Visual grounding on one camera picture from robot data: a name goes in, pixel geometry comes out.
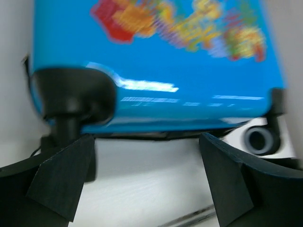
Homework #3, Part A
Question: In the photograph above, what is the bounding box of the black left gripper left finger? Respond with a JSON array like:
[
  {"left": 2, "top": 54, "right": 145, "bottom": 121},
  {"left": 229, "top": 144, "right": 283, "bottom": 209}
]
[{"left": 0, "top": 135, "right": 95, "bottom": 227}]

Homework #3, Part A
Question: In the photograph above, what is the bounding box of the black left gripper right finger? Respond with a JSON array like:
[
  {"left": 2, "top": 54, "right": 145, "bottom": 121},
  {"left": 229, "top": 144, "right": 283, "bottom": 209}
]
[{"left": 199, "top": 133, "right": 303, "bottom": 227}]

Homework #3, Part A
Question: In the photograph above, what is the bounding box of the blue hard-shell suitcase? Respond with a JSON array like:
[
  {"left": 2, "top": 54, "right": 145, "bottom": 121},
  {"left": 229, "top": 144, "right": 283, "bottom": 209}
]
[{"left": 21, "top": 0, "right": 299, "bottom": 183}]

